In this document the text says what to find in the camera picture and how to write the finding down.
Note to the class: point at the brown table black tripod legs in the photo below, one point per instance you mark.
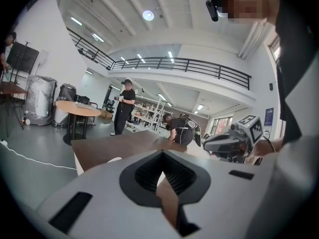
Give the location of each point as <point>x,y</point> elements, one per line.
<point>11,88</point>

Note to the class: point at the black head-worn camera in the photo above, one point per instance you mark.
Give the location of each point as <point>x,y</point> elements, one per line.
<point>212,9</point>

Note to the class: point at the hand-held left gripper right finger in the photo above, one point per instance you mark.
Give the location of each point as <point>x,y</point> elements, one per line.
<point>224,195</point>

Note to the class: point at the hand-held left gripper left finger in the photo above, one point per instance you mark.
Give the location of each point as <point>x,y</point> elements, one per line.
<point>99,195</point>

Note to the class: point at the plastic wrapped grey machine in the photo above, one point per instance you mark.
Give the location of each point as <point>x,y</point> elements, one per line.
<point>40,98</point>

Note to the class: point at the person's head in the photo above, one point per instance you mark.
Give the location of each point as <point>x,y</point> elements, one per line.
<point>246,4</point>

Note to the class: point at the dark wooden table white legs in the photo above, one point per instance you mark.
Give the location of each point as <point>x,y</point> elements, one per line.
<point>124,148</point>

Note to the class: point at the person's black printed t-shirt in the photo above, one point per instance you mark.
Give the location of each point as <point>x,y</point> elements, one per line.
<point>289,58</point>

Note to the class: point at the round wooden table black base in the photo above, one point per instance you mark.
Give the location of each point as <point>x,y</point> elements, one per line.
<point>77,108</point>

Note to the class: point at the person's right forearm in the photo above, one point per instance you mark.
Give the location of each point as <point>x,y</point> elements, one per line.
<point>264,148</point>

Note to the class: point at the cardboard box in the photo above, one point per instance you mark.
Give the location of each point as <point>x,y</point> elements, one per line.
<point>107,114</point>

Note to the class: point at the black wall speaker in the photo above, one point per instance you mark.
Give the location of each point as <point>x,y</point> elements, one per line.
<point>271,86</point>

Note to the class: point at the blue wall poster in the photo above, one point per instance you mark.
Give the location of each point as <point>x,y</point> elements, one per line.
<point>269,116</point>

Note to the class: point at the white softbox lamp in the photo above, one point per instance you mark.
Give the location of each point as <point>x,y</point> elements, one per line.
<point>42,57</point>

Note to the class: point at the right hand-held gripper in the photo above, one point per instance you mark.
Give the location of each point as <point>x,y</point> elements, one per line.
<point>253,131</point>

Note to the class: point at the black balcony railing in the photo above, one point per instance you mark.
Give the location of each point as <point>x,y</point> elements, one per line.
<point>174,66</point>

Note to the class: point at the round ceiling light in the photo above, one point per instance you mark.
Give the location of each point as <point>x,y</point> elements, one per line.
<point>148,15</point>

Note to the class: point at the black display screen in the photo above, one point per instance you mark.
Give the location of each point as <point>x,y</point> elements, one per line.
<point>21,58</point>

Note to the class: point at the black hard case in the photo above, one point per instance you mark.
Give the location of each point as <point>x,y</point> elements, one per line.
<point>67,91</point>

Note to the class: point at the white metal shelving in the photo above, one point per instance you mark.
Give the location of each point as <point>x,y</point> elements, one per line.
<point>149,113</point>

